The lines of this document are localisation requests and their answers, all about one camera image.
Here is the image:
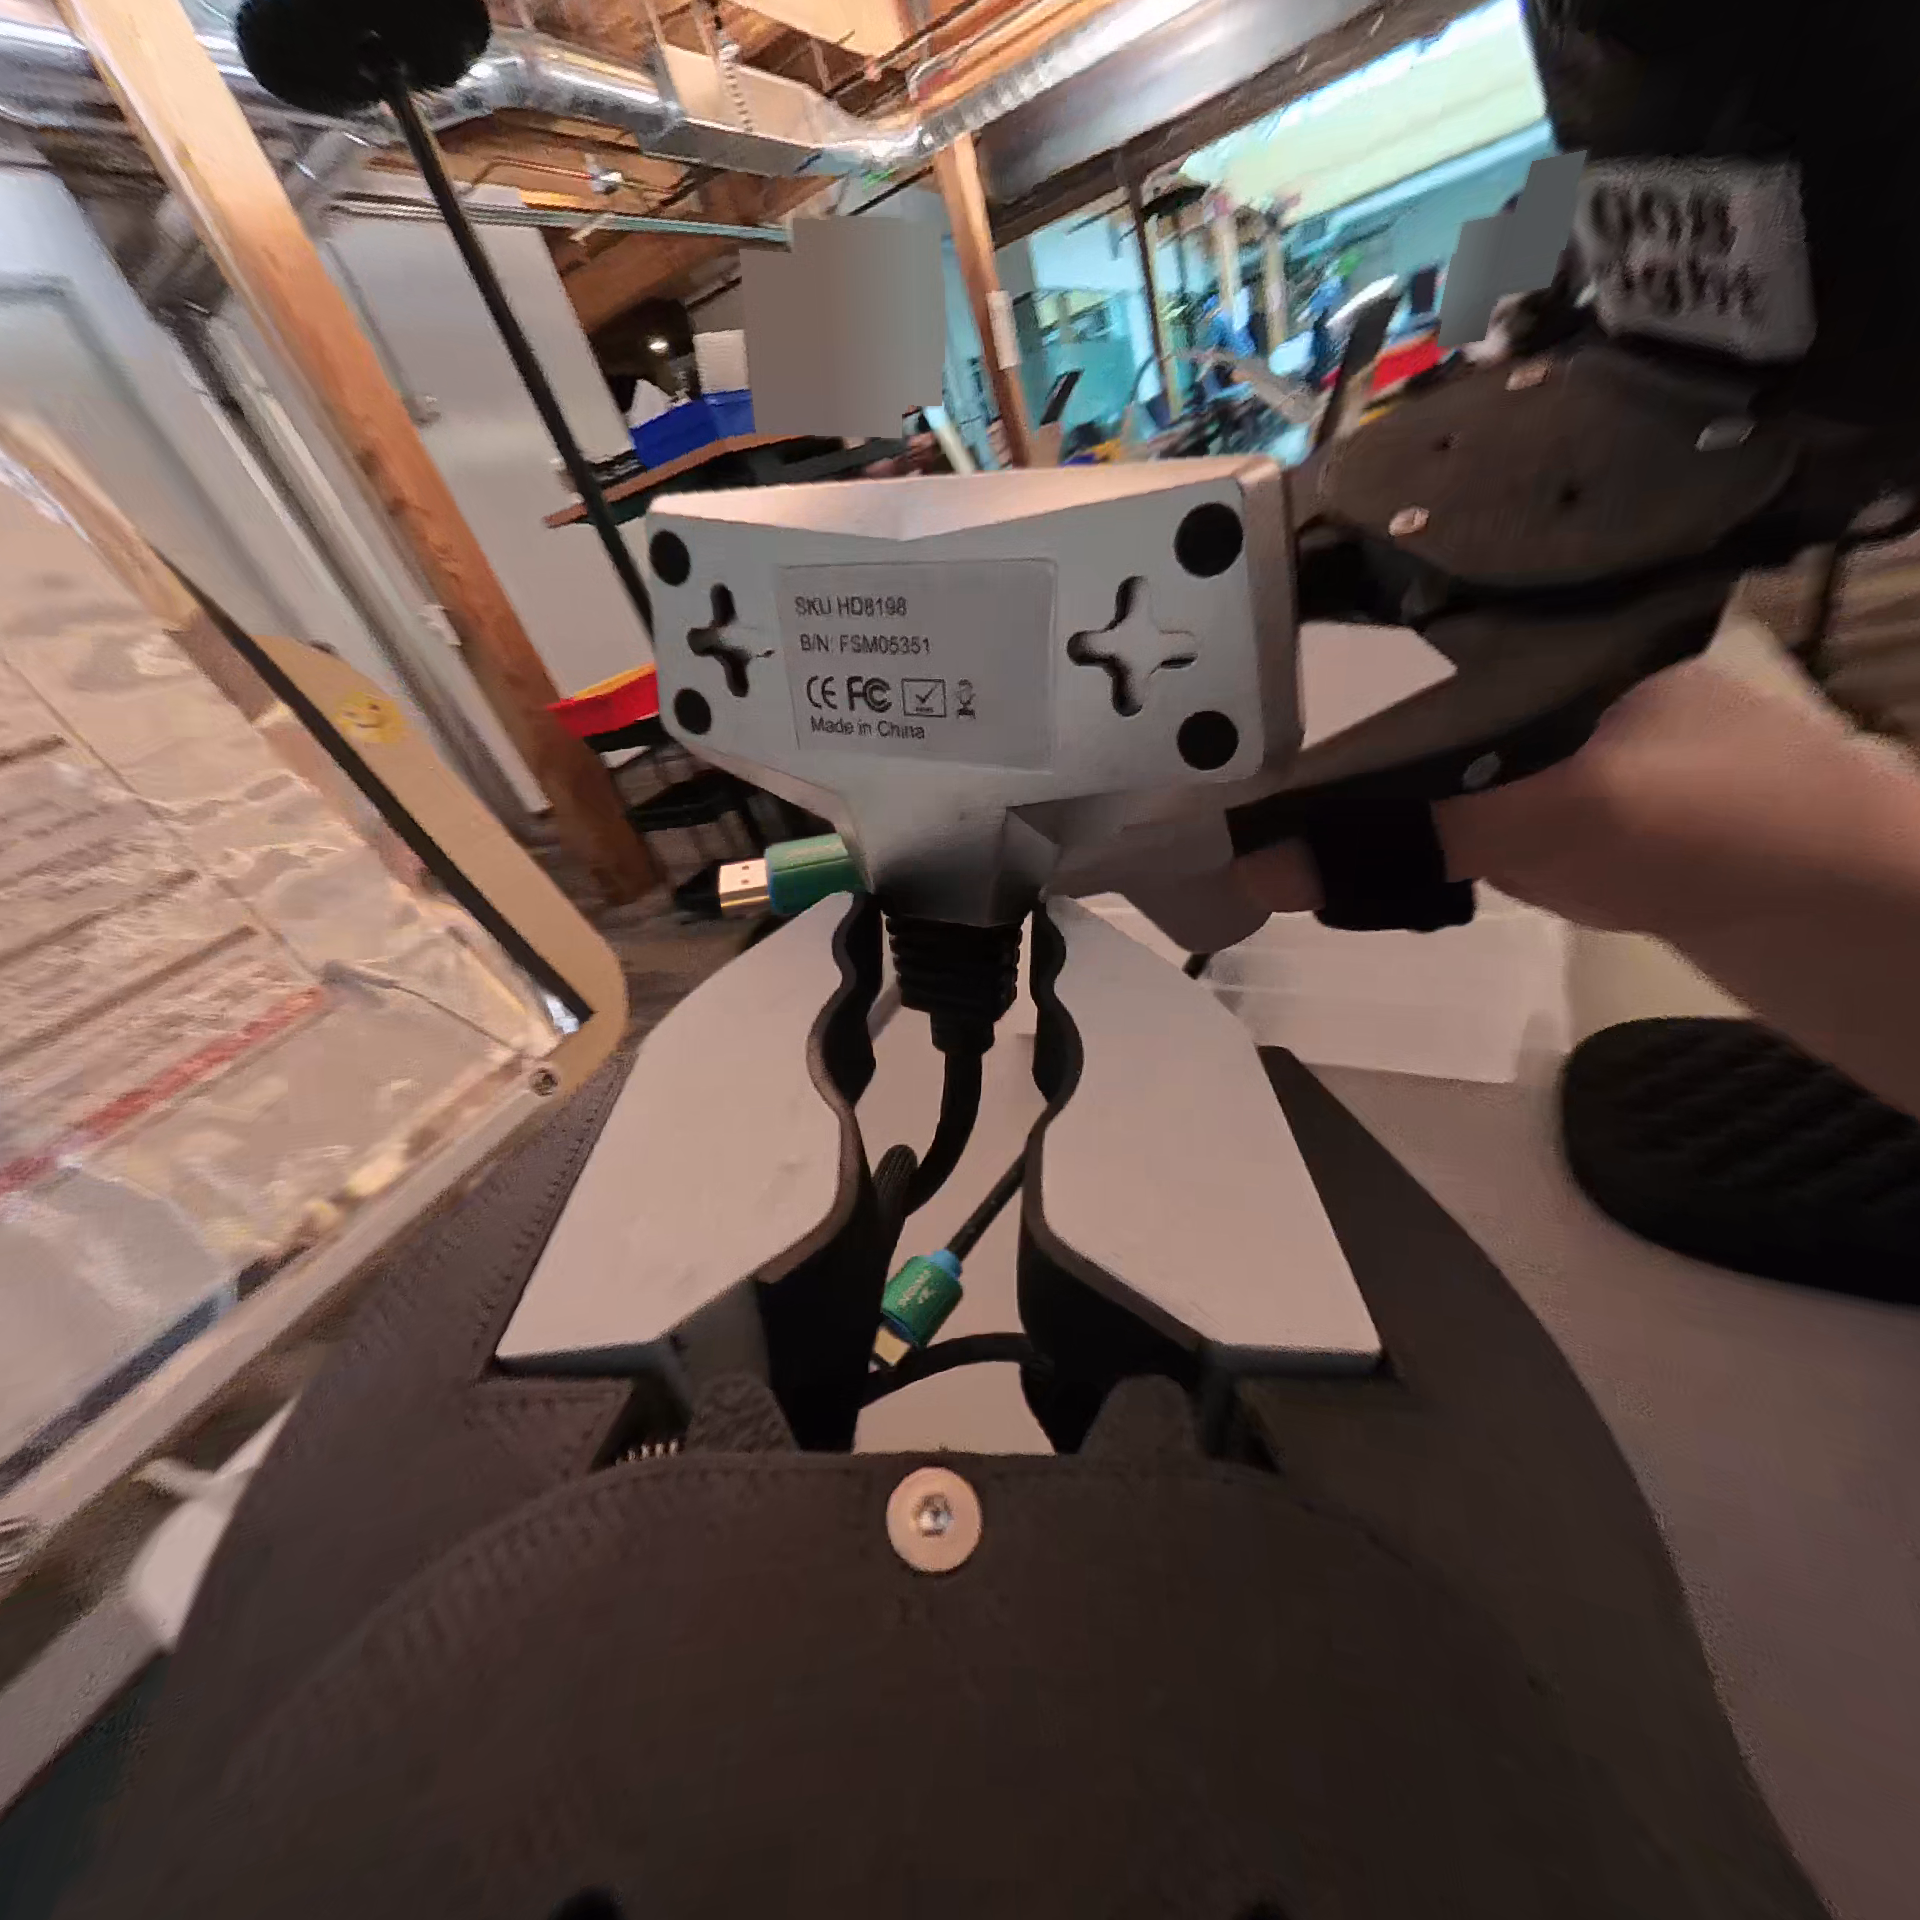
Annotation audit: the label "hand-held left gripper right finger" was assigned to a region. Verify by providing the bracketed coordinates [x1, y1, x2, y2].
[1020, 897, 1386, 1397]

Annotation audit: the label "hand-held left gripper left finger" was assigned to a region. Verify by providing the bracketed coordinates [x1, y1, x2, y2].
[491, 901, 888, 1442]

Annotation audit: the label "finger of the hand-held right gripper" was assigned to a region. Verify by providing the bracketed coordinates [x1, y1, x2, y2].
[1007, 806, 1278, 957]

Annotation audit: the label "black braided switch cable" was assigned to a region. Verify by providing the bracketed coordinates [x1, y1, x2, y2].
[856, 897, 1052, 1413]

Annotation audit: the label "thin braided hdmi cable green plugs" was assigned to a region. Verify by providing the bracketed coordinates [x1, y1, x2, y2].
[873, 1147, 1039, 1373]

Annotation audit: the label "thick braided hdmi cable green plugs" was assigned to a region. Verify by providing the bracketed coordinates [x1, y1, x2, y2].
[674, 831, 873, 924]

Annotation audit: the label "silver hdmi switch box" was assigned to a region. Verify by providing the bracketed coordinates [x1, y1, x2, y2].
[642, 458, 1306, 924]

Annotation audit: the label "person's right hand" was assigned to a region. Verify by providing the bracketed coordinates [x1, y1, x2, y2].
[1233, 661, 1817, 993]

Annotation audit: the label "red storage bin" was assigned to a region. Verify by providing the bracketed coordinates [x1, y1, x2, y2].
[547, 671, 664, 740]

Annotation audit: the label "black ribbed round pad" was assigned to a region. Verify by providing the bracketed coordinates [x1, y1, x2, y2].
[1560, 1018, 1920, 1308]

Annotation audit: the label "acrylic sign holder printed sheet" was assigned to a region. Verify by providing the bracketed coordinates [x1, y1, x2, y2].
[0, 404, 602, 1502]

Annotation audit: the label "black rack wooden top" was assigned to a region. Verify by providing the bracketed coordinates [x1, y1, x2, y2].
[545, 431, 842, 903]

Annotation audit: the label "blue storage bin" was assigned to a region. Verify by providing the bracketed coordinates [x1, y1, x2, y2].
[631, 391, 760, 470]

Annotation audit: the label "black round disc on pole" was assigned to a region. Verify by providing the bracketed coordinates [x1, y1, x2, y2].
[238, 0, 671, 625]

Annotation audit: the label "wooden support post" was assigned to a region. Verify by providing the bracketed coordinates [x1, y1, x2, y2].
[52, 0, 671, 909]
[932, 135, 1041, 470]

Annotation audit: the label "silver spiral round duct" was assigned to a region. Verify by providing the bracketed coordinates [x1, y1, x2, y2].
[451, 23, 977, 174]

